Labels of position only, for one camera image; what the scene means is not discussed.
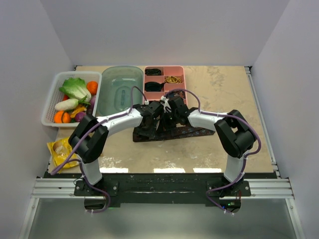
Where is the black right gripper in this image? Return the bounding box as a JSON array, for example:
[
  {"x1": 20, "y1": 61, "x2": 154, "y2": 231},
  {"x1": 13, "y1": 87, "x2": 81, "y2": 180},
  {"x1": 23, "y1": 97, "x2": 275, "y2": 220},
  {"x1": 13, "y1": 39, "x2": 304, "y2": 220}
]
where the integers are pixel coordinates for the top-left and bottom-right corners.
[{"x1": 158, "y1": 110, "x2": 179, "y2": 132}]

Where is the brown floral necktie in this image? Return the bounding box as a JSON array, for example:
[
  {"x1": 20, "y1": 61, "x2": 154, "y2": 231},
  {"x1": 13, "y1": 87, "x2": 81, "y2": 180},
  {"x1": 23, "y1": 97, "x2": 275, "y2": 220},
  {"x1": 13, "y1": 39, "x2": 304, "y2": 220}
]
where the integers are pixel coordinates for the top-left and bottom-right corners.
[{"x1": 133, "y1": 126, "x2": 215, "y2": 142}]

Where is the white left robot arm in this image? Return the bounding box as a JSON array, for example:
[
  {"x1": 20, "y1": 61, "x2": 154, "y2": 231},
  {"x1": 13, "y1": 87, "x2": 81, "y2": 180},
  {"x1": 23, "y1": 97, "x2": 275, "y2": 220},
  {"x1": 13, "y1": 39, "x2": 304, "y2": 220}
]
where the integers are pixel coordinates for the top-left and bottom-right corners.
[{"x1": 68, "y1": 101, "x2": 164, "y2": 195}]

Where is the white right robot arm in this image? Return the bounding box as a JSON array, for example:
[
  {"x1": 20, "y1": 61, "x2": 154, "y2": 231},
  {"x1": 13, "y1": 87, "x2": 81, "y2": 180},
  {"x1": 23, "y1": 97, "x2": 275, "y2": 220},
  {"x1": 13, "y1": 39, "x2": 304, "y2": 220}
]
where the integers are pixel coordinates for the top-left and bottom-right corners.
[{"x1": 160, "y1": 96, "x2": 261, "y2": 196}]

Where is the dark patterned rolled tie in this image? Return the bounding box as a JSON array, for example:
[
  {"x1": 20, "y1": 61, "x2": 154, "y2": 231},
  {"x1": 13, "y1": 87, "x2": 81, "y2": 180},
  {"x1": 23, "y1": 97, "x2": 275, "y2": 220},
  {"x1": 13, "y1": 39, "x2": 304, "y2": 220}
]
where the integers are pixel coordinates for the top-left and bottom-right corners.
[{"x1": 168, "y1": 91, "x2": 186, "y2": 100}]

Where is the black rolled belt middle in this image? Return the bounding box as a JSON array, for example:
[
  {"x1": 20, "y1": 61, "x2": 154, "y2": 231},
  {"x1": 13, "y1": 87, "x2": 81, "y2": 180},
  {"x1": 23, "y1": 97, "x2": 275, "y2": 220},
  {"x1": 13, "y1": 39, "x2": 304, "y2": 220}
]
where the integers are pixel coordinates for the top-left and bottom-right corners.
[{"x1": 145, "y1": 82, "x2": 165, "y2": 92}]

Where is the yellow rolled tie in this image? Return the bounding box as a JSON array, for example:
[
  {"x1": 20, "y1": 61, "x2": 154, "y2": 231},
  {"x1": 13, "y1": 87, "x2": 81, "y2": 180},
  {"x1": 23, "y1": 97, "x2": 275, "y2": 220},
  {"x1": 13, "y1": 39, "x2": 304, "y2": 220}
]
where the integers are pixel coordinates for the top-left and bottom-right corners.
[{"x1": 164, "y1": 76, "x2": 182, "y2": 84}]

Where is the pink divided organizer tray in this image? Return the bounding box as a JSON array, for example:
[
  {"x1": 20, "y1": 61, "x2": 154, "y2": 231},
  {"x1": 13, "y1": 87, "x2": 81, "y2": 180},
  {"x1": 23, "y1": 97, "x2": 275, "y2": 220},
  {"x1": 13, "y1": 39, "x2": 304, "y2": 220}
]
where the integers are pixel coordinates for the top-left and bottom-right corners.
[{"x1": 143, "y1": 66, "x2": 187, "y2": 104}]

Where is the teal plastic container lid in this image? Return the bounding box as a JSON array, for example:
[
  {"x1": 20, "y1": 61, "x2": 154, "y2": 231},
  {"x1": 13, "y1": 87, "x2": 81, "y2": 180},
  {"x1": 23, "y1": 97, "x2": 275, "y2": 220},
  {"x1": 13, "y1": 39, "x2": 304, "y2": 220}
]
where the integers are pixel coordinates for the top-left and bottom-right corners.
[{"x1": 97, "y1": 66, "x2": 144, "y2": 116}]

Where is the black rolled tie top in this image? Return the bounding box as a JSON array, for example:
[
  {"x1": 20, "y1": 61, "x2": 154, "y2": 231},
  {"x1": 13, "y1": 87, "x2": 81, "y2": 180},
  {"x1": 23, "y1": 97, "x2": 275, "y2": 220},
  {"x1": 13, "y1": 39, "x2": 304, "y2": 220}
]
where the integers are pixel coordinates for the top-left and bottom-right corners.
[{"x1": 145, "y1": 68, "x2": 162, "y2": 76}]

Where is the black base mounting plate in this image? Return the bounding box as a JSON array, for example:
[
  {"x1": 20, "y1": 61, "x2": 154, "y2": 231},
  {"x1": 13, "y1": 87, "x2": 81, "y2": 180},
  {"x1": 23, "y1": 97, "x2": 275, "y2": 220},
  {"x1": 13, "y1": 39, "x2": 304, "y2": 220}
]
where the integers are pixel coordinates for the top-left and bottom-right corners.
[{"x1": 74, "y1": 173, "x2": 251, "y2": 213}]

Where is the purple toy eggplant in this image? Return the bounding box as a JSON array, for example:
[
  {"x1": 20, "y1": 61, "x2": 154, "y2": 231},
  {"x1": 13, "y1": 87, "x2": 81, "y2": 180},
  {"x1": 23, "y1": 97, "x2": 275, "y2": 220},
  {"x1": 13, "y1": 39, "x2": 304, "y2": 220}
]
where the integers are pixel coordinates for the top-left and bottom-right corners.
[{"x1": 86, "y1": 96, "x2": 96, "y2": 115}]

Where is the yellow toy pepper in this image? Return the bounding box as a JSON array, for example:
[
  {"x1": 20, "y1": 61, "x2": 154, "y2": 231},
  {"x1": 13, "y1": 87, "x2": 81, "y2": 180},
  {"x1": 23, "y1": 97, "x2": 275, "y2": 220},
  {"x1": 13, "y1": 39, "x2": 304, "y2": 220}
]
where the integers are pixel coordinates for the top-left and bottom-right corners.
[{"x1": 70, "y1": 105, "x2": 87, "y2": 119}]

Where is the purple toy onion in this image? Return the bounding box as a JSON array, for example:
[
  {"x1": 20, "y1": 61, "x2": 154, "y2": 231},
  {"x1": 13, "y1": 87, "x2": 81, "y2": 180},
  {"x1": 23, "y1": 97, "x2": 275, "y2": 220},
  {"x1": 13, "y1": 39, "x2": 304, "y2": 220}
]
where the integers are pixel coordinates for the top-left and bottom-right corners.
[{"x1": 74, "y1": 112, "x2": 86, "y2": 122}]

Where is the orange toy fruit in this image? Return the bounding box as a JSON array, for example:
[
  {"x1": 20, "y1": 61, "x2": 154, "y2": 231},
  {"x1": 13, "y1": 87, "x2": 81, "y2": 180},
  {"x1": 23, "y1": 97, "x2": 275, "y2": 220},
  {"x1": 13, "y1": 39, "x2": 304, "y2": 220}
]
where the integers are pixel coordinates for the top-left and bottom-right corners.
[{"x1": 86, "y1": 81, "x2": 98, "y2": 95}]

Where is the white toy radish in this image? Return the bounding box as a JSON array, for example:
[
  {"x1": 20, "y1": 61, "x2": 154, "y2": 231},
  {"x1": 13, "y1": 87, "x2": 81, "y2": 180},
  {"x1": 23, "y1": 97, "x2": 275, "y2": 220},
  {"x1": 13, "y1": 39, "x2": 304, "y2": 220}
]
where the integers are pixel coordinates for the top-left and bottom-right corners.
[{"x1": 54, "y1": 99, "x2": 79, "y2": 111}]

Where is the toy cabbage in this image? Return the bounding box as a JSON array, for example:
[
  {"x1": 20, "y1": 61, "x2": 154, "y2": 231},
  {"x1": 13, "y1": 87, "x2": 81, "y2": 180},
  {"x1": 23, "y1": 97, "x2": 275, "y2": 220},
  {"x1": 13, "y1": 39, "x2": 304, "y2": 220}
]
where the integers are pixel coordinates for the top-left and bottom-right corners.
[{"x1": 59, "y1": 78, "x2": 92, "y2": 102}]

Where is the yellow chips bag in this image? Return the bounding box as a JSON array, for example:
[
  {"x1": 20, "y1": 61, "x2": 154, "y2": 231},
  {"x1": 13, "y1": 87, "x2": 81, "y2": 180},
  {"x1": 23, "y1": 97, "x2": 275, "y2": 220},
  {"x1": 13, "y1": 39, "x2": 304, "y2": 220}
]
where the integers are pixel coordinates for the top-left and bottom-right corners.
[{"x1": 47, "y1": 137, "x2": 79, "y2": 173}]

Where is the orange toy pumpkin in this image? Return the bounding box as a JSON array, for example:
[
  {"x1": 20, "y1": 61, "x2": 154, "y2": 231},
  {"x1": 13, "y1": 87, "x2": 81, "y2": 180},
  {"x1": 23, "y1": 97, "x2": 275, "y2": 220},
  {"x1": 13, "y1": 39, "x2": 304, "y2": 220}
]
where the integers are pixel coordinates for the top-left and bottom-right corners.
[{"x1": 53, "y1": 111, "x2": 71, "y2": 123}]

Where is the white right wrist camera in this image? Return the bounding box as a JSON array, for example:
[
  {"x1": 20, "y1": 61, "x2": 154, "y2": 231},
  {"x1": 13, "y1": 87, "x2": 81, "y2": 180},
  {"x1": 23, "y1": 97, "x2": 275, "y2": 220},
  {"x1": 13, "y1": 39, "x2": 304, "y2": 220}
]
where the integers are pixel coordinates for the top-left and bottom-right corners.
[{"x1": 159, "y1": 96, "x2": 171, "y2": 113}]

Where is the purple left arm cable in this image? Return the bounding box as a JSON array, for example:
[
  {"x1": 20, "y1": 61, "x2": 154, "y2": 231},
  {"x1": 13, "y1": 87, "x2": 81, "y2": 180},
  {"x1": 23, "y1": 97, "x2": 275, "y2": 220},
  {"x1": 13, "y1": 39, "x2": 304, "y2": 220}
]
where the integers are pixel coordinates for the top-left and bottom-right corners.
[{"x1": 50, "y1": 86, "x2": 149, "y2": 175}]

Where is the aluminium frame rail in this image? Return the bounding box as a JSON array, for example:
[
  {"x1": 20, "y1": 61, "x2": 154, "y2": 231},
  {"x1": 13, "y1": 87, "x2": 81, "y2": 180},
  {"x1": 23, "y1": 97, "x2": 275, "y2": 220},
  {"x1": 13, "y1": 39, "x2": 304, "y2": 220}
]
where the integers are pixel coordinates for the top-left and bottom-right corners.
[{"x1": 28, "y1": 66, "x2": 304, "y2": 239}]

